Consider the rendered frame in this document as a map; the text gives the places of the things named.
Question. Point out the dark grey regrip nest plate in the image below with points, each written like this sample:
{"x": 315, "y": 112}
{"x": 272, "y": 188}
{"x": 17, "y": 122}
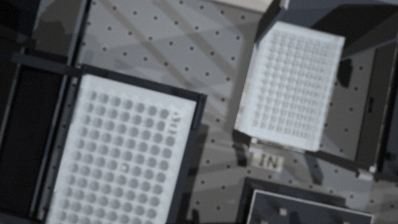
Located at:
{"x": 265, "y": 202}

